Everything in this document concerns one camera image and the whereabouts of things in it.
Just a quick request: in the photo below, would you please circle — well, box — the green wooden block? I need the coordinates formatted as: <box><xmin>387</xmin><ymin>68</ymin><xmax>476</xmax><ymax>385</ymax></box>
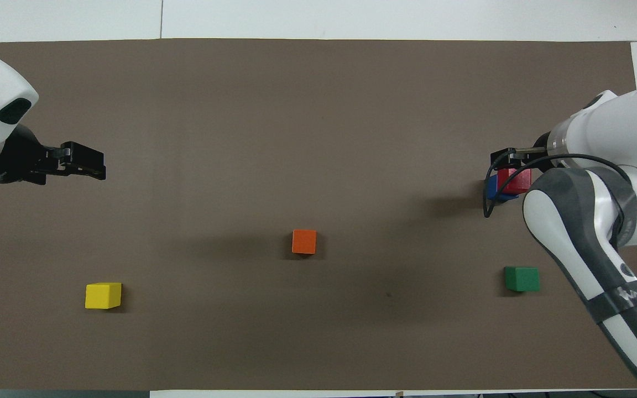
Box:
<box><xmin>504</xmin><ymin>266</ymin><xmax>540</xmax><ymax>292</ymax></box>

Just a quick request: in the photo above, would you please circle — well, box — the brown paper mat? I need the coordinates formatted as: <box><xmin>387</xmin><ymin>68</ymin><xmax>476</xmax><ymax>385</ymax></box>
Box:
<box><xmin>0</xmin><ymin>38</ymin><xmax>637</xmax><ymax>391</ymax></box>

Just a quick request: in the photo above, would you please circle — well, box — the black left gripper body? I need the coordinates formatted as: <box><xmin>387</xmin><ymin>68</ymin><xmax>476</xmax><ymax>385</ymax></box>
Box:
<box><xmin>0</xmin><ymin>125</ymin><xmax>64</xmax><ymax>186</ymax></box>

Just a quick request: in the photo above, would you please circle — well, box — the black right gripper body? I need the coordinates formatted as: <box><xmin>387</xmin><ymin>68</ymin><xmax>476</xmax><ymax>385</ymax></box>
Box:
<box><xmin>518</xmin><ymin>133</ymin><xmax>554</xmax><ymax>172</ymax></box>

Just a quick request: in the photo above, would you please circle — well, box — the orange wooden block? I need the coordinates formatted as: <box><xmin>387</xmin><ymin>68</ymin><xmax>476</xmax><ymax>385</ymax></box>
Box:
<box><xmin>291</xmin><ymin>229</ymin><xmax>317</xmax><ymax>255</ymax></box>

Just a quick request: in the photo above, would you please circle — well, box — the yellow wooden block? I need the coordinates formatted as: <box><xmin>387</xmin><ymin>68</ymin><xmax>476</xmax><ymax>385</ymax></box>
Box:
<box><xmin>85</xmin><ymin>282</ymin><xmax>123</xmax><ymax>310</ymax></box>

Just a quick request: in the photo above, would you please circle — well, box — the blue wooden block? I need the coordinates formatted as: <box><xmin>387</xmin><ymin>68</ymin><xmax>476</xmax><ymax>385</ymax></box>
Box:
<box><xmin>486</xmin><ymin>174</ymin><xmax>518</xmax><ymax>202</ymax></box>

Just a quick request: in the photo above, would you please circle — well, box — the red wooden block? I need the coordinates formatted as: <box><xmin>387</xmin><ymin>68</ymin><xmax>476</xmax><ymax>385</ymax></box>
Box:
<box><xmin>497</xmin><ymin>167</ymin><xmax>532</xmax><ymax>195</ymax></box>

